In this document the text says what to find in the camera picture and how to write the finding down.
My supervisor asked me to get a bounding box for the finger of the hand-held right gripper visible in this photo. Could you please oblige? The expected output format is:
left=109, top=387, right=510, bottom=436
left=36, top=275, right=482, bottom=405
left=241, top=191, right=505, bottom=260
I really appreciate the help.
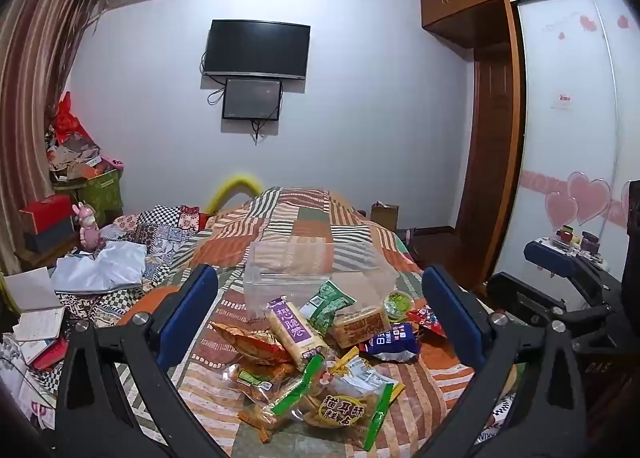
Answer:
left=524, top=240, right=621, bottom=303
left=487, top=272, right=608, bottom=325

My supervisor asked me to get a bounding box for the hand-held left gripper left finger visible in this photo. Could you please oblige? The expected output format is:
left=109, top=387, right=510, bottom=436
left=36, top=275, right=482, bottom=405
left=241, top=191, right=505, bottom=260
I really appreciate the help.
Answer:
left=52, top=264, right=226, bottom=458

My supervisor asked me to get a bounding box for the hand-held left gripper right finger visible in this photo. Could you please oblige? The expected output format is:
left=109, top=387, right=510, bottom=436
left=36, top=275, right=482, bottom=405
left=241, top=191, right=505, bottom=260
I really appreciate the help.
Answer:
left=410, top=265, right=588, bottom=458

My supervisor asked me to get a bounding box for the red snack packet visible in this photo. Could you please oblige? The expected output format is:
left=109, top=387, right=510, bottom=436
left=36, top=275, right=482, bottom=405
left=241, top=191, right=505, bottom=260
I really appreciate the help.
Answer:
left=406, top=305, right=447, bottom=339

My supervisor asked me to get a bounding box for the green jelly cup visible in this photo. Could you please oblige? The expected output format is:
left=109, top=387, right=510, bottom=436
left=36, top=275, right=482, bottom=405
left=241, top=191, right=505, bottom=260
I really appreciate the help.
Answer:
left=382, top=290, right=413, bottom=323

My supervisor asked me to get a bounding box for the blue white snack packet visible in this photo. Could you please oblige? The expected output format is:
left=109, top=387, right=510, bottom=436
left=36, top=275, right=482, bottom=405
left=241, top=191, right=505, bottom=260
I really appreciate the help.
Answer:
left=359, top=322, right=422, bottom=364

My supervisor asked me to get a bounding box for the orange chip packet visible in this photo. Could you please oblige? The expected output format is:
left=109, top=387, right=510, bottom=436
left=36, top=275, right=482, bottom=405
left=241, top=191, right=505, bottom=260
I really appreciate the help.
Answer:
left=207, top=320, right=293, bottom=366

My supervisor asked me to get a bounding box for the brown bread packet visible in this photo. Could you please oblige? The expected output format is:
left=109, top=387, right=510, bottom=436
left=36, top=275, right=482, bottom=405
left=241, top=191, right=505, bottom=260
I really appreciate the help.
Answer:
left=330, top=305, right=393, bottom=350

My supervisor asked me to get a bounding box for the green label spicy strip packet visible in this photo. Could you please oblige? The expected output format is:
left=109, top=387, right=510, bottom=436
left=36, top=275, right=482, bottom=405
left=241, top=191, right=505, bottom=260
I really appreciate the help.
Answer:
left=222, top=360, right=301, bottom=406

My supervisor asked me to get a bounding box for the clear plastic container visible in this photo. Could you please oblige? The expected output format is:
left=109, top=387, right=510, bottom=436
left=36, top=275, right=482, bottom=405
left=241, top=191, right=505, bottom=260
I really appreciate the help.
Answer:
left=242, top=240, right=398, bottom=326

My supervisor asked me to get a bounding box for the yellow trimmed clear packet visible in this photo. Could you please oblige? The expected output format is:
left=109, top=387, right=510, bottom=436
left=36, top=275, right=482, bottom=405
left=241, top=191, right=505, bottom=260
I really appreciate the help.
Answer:
left=325, top=347, right=406, bottom=396

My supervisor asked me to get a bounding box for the purple label cracker packet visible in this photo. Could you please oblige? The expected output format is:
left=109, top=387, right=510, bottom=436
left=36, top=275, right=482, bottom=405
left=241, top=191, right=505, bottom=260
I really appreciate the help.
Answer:
left=265, top=295, right=328, bottom=371

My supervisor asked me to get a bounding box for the green snack packet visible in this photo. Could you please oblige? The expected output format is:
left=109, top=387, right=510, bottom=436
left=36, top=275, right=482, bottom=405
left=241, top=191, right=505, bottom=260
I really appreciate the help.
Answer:
left=299, top=280, right=361, bottom=337

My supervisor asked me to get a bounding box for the green edged stick packet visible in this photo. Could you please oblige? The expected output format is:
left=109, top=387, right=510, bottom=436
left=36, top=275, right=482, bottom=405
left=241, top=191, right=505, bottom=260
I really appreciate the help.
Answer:
left=239, top=353, right=326, bottom=444

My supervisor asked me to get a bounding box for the round cookie packet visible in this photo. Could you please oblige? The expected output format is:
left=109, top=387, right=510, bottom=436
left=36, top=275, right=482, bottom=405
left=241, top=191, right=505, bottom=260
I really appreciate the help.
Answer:
left=302, top=378, right=401, bottom=453

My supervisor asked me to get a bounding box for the checkered patchwork quilt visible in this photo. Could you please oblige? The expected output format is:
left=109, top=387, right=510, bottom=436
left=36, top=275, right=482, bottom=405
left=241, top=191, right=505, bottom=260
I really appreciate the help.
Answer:
left=65, top=203, right=211, bottom=333

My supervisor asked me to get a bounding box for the light blue cloth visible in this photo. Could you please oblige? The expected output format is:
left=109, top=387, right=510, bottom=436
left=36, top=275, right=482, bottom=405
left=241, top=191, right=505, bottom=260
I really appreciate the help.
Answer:
left=51, top=242, right=148, bottom=295

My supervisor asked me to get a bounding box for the white heart sliding door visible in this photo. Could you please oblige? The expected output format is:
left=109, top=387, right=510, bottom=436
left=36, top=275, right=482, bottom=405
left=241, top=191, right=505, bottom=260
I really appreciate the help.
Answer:
left=492, top=0, right=640, bottom=283

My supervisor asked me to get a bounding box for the brown paper bag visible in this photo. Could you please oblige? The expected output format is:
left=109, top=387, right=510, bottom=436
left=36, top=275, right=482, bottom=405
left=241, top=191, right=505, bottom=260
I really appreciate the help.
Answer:
left=370, top=203, right=400, bottom=233

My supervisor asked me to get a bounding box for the pink rabbit toy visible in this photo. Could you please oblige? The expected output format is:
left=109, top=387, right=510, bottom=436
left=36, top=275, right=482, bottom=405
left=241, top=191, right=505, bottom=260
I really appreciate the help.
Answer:
left=74, top=203, right=107, bottom=253

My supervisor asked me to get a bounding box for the yellow curved cushion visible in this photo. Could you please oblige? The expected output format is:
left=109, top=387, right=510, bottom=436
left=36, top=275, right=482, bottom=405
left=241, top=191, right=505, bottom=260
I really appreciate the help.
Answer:
left=207, top=174, right=263, bottom=213

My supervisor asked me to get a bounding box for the wooden wardrobe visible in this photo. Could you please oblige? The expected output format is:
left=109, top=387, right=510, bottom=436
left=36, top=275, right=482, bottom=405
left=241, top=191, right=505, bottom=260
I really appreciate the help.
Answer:
left=420, top=0, right=640, bottom=299

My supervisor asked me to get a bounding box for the green storage box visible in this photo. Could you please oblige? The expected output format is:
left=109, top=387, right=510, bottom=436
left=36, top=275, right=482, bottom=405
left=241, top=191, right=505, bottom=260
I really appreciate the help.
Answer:
left=52, top=169, right=125, bottom=226

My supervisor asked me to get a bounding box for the red book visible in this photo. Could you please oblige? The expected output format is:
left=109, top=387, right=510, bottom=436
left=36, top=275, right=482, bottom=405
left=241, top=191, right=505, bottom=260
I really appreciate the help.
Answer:
left=32, top=338, right=68, bottom=371

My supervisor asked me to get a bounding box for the open notebook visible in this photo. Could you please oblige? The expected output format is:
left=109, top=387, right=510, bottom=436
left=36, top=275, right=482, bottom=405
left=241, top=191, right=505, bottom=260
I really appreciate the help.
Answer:
left=12, top=308, right=66, bottom=344

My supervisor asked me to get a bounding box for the dark grey box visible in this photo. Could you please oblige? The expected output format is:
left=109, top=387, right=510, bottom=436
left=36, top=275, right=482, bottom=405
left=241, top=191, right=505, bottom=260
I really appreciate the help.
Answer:
left=22, top=223, right=76, bottom=253

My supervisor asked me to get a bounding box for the white paper sheet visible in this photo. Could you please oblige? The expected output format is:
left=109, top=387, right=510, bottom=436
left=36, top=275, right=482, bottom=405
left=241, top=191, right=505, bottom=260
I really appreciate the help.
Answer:
left=2, top=268, right=61, bottom=313

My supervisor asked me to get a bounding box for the red box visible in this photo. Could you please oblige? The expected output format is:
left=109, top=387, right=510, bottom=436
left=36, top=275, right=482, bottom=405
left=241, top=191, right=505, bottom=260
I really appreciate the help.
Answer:
left=19, top=195, right=73, bottom=236

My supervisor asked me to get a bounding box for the clear plastic bag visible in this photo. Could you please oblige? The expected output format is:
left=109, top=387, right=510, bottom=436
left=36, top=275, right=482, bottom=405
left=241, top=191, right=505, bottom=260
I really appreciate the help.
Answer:
left=0, top=333, right=56, bottom=419

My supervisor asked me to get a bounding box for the pile of papers and boxes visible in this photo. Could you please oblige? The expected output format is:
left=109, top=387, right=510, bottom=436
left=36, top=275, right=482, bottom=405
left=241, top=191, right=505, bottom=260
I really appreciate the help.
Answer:
left=45, top=123, right=123, bottom=185

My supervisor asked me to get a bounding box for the red plastic bag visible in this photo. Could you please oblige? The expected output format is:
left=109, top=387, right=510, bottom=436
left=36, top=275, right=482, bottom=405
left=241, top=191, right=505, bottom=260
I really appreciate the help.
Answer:
left=52, top=92, right=93, bottom=143

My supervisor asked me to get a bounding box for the striped brown curtain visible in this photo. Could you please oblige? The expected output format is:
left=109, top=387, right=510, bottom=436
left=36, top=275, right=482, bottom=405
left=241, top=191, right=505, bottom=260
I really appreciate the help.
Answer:
left=0, top=0, right=108, bottom=279

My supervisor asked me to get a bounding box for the small wall monitor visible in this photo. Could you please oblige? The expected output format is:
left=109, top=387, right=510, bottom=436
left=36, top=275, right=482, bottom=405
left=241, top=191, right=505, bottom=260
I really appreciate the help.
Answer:
left=222, top=78, right=283, bottom=123

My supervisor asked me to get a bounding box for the black wall television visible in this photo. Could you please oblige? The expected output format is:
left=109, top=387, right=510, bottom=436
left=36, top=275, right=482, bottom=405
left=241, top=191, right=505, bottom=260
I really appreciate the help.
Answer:
left=205, top=19, right=311, bottom=81

